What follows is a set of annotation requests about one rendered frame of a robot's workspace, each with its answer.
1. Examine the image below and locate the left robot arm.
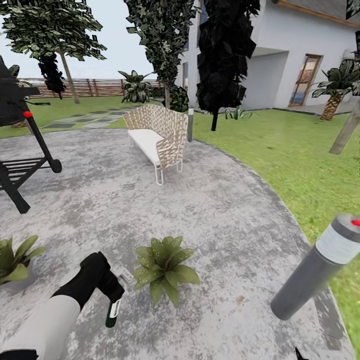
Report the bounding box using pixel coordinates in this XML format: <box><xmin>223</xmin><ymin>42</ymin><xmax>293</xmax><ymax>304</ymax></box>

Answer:
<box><xmin>0</xmin><ymin>251</ymin><xmax>137</xmax><ymax>360</ymax></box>

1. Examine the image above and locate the insectifuge atomizer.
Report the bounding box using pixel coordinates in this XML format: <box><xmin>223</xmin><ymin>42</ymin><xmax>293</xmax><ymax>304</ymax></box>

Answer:
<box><xmin>105</xmin><ymin>297</ymin><xmax>122</xmax><ymax>328</ymax></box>

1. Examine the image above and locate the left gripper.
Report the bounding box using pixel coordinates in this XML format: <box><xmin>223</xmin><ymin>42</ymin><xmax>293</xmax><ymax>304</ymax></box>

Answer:
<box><xmin>100</xmin><ymin>274</ymin><xmax>125</xmax><ymax>303</ymax></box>

